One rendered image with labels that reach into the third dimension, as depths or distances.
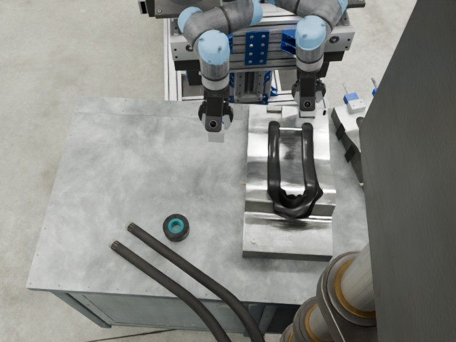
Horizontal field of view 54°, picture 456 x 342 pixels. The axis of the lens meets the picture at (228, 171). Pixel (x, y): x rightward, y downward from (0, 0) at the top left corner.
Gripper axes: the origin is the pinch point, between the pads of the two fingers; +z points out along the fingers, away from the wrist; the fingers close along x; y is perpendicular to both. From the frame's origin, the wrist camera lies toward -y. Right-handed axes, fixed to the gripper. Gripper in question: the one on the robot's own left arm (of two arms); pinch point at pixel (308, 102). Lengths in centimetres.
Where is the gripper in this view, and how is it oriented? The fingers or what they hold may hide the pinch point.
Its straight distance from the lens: 148.8
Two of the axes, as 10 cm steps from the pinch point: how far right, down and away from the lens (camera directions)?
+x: -9.9, 0.0, 1.6
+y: 0.5, -9.4, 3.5
